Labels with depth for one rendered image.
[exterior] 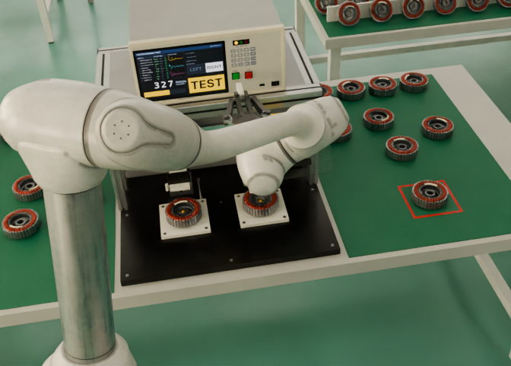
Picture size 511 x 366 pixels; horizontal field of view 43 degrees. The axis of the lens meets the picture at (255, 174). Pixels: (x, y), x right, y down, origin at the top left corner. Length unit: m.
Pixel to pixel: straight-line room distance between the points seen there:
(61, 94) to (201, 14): 0.96
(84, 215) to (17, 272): 0.92
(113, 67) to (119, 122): 1.21
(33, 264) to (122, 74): 0.64
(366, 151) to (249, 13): 0.69
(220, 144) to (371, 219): 0.92
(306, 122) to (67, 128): 0.56
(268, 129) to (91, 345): 0.54
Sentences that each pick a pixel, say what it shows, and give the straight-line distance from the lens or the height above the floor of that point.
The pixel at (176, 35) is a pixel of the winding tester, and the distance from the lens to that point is 1.87.
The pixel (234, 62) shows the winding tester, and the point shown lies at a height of 1.23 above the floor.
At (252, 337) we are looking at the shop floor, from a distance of 2.70.
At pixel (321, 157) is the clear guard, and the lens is 1.82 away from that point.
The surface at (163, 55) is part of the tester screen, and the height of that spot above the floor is 1.28.
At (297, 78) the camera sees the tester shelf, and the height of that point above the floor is 1.11.
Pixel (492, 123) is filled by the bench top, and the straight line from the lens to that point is 2.56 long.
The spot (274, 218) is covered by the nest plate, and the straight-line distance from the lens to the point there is 2.01.
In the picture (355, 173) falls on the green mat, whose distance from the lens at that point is 2.23.
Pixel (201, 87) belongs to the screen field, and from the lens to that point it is 1.93.
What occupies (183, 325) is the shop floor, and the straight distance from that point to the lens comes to 2.76.
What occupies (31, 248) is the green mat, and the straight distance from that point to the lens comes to 2.12.
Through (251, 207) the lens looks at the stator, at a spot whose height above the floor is 0.82.
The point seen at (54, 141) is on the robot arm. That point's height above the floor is 1.55.
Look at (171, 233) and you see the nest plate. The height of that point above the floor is 0.78.
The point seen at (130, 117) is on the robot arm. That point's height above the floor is 1.62.
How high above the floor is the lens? 2.14
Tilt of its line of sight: 39 degrees down
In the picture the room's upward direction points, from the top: 3 degrees counter-clockwise
